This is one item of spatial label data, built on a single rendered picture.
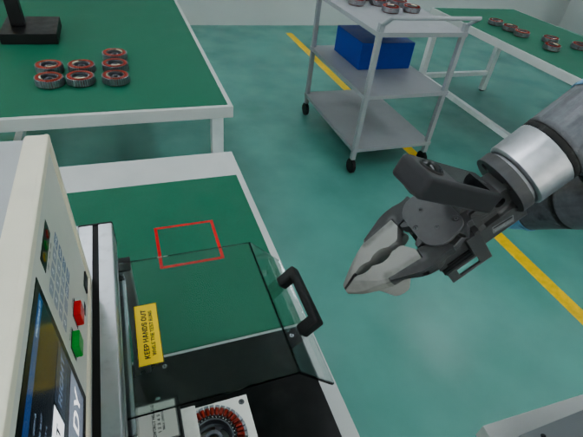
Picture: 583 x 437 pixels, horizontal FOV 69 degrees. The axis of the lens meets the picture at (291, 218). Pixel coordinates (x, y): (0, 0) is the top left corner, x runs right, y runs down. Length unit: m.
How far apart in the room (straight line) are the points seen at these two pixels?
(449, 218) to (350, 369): 1.43
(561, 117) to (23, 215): 0.48
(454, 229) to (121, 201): 1.04
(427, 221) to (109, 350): 0.37
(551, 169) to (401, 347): 1.56
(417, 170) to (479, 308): 1.90
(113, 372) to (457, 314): 1.86
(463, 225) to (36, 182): 0.39
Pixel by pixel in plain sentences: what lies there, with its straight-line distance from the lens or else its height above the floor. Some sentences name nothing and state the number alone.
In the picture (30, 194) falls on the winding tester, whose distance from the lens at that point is 0.40.
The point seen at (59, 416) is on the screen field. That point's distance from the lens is 0.38.
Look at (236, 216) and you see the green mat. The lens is 1.24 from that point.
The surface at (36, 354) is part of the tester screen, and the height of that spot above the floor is 1.28.
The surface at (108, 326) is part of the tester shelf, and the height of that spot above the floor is 1.12.
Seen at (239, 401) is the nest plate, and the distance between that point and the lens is 0.85.
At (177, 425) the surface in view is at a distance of 0.68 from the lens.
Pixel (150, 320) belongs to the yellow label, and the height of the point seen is 1.07.
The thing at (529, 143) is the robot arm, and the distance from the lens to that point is 0.49.
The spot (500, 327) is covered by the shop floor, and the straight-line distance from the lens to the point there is 2.25.
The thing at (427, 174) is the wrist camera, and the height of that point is 1.34.
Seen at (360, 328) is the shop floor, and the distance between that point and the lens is 1.97.
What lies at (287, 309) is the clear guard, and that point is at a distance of 0.64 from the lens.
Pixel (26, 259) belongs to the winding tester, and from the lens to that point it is 0.34.
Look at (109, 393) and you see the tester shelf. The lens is 0.50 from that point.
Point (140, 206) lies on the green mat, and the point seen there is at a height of 0.75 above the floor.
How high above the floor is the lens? 1.54
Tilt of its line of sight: 39 degrees down
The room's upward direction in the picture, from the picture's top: 7 degrees clockwise
